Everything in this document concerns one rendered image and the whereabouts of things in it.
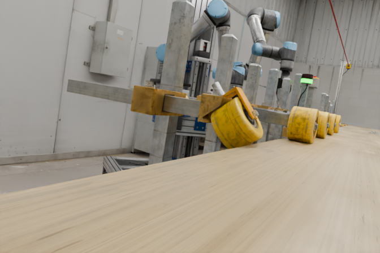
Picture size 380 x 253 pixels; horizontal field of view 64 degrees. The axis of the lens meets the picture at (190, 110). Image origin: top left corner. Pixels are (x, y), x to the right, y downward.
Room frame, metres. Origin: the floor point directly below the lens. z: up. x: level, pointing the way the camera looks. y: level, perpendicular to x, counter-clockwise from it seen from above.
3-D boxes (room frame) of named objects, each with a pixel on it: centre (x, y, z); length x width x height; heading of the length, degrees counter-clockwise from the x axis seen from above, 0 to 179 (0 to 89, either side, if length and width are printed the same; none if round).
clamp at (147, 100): (0.62, 0.06, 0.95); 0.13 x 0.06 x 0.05; 150
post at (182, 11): (0.64, 0.05, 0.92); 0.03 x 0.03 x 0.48; 60
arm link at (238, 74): (1.86, -0.25, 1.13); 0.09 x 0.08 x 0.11; 74
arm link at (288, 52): (1.81, -0.52, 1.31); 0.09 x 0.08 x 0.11; 11
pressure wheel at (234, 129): (0.52, -0.08, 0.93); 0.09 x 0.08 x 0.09; 60
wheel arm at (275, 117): (0.83, -0.05, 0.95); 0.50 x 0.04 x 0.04; 60
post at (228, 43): (0.86, -0.08, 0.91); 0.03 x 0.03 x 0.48; 60
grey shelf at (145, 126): (4.61, 0.31, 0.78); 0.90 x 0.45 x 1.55; 145
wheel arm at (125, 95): (0.64, 0.13, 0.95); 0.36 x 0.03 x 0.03; 60
